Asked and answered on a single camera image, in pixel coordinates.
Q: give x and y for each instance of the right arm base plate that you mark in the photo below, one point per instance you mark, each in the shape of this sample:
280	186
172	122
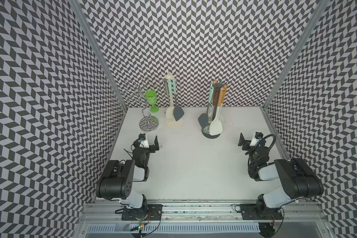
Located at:
255	212

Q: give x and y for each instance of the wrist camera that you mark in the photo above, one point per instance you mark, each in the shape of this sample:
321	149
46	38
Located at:
256	139
143	141

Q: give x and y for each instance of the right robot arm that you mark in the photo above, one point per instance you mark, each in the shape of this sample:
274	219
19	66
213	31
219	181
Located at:
297	179

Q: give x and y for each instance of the grey spatula mint handle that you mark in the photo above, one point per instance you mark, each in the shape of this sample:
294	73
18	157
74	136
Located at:
178	111
203	118

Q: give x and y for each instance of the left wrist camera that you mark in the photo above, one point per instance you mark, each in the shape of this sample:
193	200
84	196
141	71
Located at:
143	141

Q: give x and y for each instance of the chrome wire mug tree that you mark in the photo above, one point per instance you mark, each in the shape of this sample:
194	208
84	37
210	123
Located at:
148	123

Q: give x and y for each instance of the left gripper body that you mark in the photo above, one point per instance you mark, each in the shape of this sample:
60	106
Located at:
151	148

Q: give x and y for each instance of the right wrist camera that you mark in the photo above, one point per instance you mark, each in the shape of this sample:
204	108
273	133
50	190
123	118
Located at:
256	139

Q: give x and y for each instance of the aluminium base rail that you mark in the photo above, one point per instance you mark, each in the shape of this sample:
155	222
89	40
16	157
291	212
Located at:
196	216

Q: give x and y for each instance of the cream utensil rack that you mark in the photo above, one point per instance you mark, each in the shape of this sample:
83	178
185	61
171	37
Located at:
173	124

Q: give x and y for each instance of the green plastic goblet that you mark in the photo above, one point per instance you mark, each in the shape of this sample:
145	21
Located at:
151	97

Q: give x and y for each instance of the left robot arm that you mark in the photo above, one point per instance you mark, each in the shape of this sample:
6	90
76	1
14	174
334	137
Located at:
117	179

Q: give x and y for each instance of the cream spatula wooden handle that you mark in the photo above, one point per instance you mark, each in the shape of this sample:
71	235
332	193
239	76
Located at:
216	125

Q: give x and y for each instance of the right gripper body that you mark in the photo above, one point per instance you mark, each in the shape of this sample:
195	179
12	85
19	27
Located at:
246	147

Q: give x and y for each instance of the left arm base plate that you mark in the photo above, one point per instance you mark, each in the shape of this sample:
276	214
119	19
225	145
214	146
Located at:
151	212

